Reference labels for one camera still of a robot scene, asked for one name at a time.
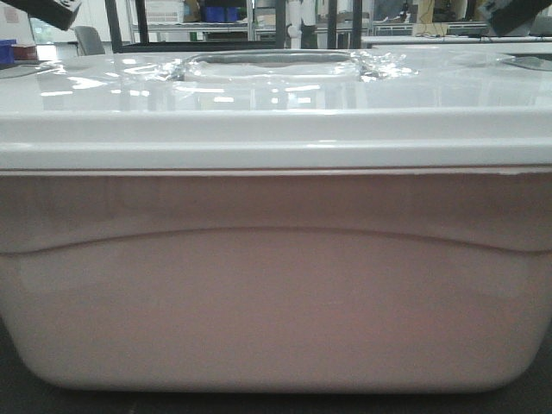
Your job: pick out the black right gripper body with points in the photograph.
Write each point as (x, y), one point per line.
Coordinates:
(505, 16)

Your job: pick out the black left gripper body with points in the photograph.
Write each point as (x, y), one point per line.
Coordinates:
(58, 13)

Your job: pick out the white lidded storage bin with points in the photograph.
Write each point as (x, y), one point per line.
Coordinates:
(277, 220)

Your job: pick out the small blue bin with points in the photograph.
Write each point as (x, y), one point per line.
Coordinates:
(220, 14)

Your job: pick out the white table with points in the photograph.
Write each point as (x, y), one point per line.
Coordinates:
(507, 45)

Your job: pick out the grey office chair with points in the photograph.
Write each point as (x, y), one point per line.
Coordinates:
(89, 41)

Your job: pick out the black metal cart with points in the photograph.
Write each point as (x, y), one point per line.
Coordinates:
(261, 25)

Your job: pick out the white perforated crate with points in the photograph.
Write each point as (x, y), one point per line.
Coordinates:
(164, 12)

